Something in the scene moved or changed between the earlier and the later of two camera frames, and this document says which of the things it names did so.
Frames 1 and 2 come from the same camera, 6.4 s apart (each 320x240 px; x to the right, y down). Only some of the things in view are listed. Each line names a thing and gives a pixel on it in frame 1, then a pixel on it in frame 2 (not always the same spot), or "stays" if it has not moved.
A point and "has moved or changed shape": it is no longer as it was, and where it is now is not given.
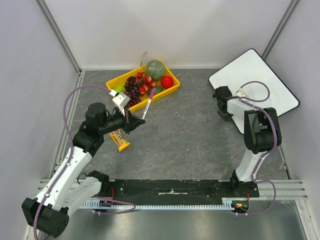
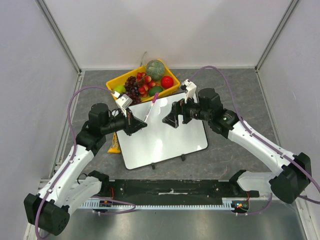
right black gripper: (222, 106) -> (180, 111)
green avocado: (158, 89) stays
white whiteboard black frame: (258, 83) -> (158, 141)
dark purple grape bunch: (131, 85) stays
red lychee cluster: (145, 82) stays
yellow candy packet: (117, 136) -> (115, 147)
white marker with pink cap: (152, 92) has moved or changed shape
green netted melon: (155, 69) stays
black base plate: (180, 189) stays
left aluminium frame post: (57, 32) stays
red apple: (167, 82) stays
